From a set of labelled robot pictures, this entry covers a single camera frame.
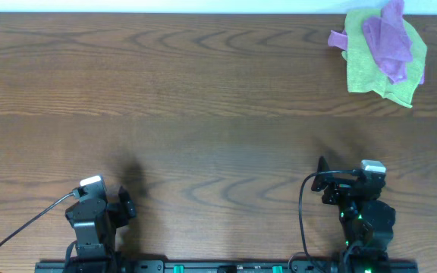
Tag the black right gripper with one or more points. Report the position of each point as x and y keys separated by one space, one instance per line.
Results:
x=333 y=191

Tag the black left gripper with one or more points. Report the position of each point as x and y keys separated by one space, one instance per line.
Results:
x=127 y=202

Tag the purple microfiber cloth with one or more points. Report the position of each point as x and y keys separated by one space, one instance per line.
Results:
x=388 y=41

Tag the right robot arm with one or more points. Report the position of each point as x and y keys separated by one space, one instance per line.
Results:
x=366 y=221

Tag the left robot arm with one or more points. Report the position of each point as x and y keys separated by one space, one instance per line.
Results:
x=95 y=222

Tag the green microfiber cloth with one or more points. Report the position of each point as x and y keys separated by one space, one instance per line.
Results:
x=363 y=74

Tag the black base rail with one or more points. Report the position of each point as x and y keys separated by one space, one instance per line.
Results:
x=296 y=266

